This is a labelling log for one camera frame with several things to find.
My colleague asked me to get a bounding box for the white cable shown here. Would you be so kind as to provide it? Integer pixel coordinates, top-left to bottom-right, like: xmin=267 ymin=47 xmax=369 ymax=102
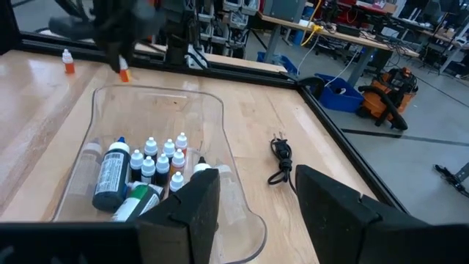
xmin=296 ymin=32 xmax=362 ymax=89

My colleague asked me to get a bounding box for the orange black shop vacuum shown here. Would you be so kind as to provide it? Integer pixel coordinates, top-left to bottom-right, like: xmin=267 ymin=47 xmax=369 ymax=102
xmin=357 ymin=67 xmax=418 ymax=131

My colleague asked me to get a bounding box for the black lamp power cord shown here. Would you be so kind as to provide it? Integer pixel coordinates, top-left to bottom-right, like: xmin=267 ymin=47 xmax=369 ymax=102
xmin=266 ymin=131 xmax=298 ymax=195

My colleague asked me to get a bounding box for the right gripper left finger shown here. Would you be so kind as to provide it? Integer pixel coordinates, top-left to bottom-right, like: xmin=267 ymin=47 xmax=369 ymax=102
xmin=0 ymin=167 xmax=222 ymax=264

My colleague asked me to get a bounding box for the black floor stand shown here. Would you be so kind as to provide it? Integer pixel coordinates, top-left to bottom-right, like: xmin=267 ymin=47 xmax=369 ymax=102
xmin=434 ymin=161 xmax=469 ymax=199

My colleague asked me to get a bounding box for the large green-capped food coloring bottle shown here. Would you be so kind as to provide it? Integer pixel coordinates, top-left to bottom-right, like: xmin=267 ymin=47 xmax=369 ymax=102
xmin=109 ymin=180 xmax=166 ymax=223

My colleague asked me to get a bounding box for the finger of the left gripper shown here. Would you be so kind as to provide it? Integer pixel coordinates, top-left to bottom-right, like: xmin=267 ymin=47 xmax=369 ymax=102
xmin=105 ymin=38 xmax=125 ymax=73

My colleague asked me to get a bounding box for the wooden workbench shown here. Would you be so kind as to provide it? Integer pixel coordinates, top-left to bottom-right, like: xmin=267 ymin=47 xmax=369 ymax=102
xmin=256 ymin=10 xmax=421 ymax=89

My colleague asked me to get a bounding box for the large blue-capped food coloring bottle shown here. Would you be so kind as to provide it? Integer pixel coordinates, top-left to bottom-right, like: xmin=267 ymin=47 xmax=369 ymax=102
xmin=91 ymin=136 xmax=132 ymax=213

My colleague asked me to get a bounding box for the small blue food coloring bottle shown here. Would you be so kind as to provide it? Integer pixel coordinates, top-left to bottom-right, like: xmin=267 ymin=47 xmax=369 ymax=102
xmin=155 ymin=153 xmax=171 ymax=186

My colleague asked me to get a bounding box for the clear plastic bin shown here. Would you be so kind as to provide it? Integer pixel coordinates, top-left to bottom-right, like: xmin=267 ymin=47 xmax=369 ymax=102
xmin=51 ymin=84 xmax=267 ymax=264

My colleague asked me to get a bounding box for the blue storage bin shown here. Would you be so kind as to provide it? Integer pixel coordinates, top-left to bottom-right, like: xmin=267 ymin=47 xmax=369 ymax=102
xmin=314 ymin=73 xmax=366 ymax=113
xmin=256 ymin=51 xmax=300 ymax=76

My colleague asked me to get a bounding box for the yellow hanging cable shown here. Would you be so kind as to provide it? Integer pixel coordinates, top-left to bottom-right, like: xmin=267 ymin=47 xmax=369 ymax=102
xmin=300 ymin=0 xmax=325 ymax=47

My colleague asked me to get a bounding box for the small dark food coloring bottle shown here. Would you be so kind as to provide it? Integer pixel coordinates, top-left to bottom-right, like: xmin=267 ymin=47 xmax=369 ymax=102
xmin=141 ymin=155 xmax=157 ymax=184

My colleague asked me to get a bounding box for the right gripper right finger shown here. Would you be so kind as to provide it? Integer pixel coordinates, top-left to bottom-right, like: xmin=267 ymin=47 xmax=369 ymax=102
xmin=295 ymin=164 xmax=469 ymax=264

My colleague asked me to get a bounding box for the large black-capped food coloring bottle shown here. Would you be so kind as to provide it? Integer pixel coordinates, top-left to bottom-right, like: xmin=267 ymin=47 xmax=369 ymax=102
xmin=192 ymin=156 xmax=213 ymax=175

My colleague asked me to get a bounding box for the small orange food coloring bottle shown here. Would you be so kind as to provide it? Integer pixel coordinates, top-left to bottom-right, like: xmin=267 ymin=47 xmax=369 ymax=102
xmin=174 ymin=131 xmax=189 ymax=157
xmin=61 ymin=48 xmax=76 ymax=75
xmin=170 ymin=148 xmax=186 ymax=176
xmin=117 ymin=54 xmax=132 ymax=84

